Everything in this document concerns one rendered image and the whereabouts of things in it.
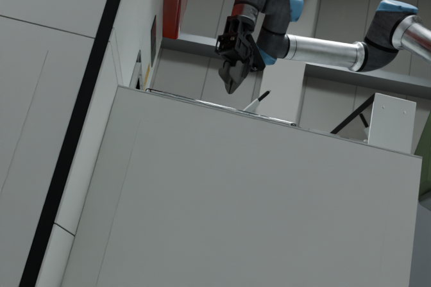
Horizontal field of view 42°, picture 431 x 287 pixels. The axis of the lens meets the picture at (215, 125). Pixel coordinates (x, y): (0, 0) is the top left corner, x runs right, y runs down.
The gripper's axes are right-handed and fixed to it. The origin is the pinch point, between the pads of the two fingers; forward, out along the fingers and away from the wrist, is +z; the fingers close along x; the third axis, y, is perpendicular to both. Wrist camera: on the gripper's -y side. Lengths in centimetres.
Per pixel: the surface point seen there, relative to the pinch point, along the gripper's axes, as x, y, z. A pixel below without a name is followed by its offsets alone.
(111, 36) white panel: 20, 59, 21
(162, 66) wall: -218, -178, -126
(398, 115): 47.2, 1.0, 10.1
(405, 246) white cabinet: 52, 3, 39
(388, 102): 45.3, 2.8, 7.6
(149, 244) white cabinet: 17, 35, 49
